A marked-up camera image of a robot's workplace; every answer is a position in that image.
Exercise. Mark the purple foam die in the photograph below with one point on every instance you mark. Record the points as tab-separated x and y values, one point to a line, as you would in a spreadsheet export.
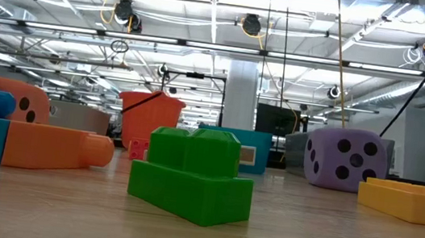
327	157

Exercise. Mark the orange peg block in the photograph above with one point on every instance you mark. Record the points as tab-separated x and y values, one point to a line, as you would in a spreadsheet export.
46	147

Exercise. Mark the orange foam die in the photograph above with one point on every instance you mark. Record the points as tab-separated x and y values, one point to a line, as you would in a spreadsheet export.
39	91

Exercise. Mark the yellow flat lego brick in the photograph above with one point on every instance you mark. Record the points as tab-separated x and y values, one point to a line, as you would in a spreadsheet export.
409	206

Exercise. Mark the smoky grey translucent bin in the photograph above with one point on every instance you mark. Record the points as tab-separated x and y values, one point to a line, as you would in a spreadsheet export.
293	153

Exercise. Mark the black monitor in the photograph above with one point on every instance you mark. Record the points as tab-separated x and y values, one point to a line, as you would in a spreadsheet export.
277	121

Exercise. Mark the teal plastic bin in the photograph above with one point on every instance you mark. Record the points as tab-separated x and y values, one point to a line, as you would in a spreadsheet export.
260	145

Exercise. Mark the white square column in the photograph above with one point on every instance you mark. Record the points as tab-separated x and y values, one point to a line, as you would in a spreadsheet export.
241	94

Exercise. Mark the green two-stud block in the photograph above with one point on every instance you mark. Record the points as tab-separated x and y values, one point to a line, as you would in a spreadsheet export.
187	189

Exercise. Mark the orange pumpkin bucket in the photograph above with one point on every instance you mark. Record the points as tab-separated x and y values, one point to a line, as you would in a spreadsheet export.
151	119

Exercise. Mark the orange lego brick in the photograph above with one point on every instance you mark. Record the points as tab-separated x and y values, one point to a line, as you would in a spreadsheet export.
137	149

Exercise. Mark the clear light grey bin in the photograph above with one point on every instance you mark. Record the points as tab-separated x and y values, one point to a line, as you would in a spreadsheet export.
78	119

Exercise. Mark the black aluminium table frame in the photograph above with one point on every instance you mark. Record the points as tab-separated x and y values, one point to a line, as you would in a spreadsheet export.
412	181

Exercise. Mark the black background rig frame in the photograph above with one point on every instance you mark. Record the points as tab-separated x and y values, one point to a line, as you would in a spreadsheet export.
195	75

